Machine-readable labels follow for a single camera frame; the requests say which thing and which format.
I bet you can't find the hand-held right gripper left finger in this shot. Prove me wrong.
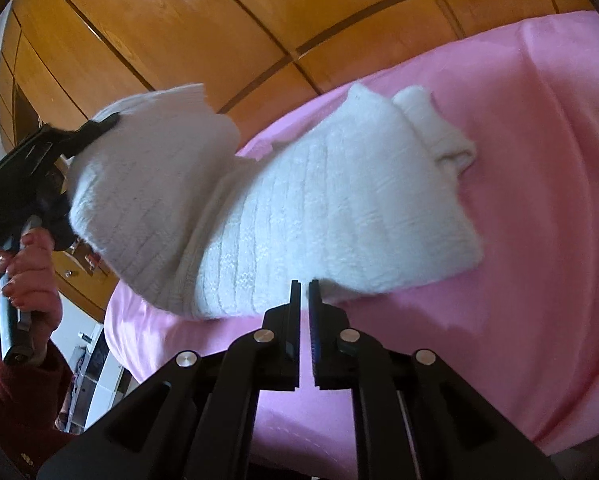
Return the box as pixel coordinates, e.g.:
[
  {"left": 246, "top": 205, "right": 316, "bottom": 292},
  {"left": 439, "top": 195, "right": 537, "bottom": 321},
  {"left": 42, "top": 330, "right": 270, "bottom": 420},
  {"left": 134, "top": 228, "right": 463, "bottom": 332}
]
[{"left": 37, "top": 280, "right": 301, "bottom": 480}]

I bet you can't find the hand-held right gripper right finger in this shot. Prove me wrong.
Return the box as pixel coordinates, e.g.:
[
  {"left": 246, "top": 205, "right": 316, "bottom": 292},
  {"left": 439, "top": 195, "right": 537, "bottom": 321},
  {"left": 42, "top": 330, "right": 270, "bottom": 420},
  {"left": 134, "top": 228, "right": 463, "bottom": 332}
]
[{"left": 308, "top": 280, "right": 561, "bottom": 480}]

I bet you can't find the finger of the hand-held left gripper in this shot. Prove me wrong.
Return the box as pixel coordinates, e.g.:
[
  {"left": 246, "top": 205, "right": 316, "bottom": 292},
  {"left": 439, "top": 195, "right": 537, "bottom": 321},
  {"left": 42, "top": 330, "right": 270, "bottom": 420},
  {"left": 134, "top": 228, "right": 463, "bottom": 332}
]
[{"left": 77, "top": 112, "right": 121, "bottom": 153}]

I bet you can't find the white knit sweater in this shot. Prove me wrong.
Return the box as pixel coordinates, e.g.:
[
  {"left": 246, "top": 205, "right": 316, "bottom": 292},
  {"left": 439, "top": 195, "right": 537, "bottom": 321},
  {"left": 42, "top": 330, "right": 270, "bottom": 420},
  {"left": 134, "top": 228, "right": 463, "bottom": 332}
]
[{"left": 67, "top": 82, "right": 484, "bottom": 321}]

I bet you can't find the person's left forearm red sleeve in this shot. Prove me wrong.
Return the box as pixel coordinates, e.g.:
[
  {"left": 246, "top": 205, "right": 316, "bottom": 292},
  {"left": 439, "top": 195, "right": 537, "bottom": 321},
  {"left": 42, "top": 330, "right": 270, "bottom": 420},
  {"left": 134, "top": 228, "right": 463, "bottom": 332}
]
[{"left": 0, "top": 317, "right": 76, "bottom": 463}]

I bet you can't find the person's left hand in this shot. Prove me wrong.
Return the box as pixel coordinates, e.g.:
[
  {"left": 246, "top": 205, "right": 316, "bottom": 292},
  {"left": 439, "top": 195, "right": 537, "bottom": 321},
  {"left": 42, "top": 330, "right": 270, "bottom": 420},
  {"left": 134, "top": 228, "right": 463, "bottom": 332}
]
[{"left": 0, "top": 226, "right": 64, "bottom": 363}]

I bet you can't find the wooden wardrobe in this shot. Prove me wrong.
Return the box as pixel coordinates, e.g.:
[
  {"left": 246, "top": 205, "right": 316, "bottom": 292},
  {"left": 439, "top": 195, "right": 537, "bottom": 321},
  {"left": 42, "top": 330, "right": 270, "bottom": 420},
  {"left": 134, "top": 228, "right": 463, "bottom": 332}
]
[{"left": 0, "top": 0, "right": 599, "bottom": 323}]

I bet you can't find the white shelf unit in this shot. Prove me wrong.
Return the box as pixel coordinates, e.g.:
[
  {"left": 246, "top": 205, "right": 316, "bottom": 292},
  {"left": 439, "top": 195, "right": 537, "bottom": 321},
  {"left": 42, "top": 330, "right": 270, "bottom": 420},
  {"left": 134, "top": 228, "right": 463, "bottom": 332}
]
[{"left": 54, "top": 320, "right": 141, "bottom": 435}]

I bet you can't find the pink bedspread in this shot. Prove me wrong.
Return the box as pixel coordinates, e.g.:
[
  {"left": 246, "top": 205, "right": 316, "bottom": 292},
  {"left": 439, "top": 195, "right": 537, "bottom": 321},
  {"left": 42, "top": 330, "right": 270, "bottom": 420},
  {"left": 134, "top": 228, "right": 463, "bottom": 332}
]
[{"left": 104, "top": 10, "right": 599, "bottom": 461}]

